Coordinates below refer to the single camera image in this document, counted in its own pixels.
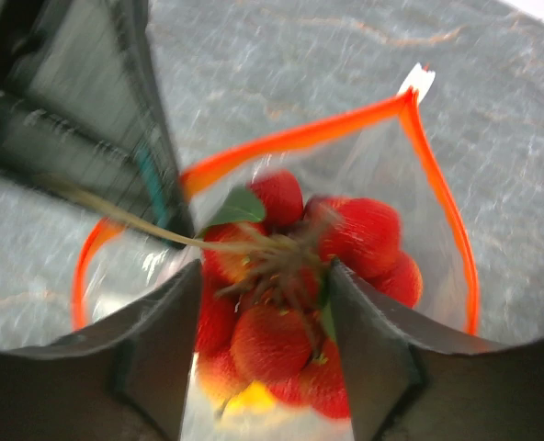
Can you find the clear zip top bag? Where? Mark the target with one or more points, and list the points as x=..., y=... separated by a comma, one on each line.
x=379, y=151

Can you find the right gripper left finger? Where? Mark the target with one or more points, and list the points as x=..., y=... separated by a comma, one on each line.
x=124, y=377

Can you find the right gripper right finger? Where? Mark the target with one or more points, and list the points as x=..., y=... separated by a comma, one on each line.
x=411, y=378

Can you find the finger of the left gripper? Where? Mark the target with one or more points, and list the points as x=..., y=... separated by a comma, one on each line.
x=80, y=106

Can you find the red lychee bunch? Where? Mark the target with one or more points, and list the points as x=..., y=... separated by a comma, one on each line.
x=264, y=314

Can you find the yellow lemon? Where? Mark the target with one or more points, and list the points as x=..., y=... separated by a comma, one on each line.
x=255, y=398

